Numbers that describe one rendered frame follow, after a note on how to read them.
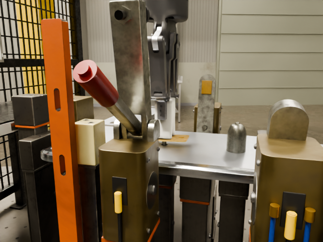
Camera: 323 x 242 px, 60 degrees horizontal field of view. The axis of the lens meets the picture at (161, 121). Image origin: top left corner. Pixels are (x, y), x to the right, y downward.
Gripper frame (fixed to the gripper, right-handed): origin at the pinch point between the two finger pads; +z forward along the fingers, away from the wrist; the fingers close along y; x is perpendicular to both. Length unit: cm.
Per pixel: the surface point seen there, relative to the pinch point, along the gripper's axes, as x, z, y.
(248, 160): -14.5, 4.9, -4.5
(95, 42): 330, -49, 588
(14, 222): 47, 35, 10
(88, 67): -0.5, -9.6, -26.6
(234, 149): -12.3, 4.2, -1.7
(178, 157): -3.8, 4.9, -6.4
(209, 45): 65, -43, 681
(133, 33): -0.9, -13.0, -16.9
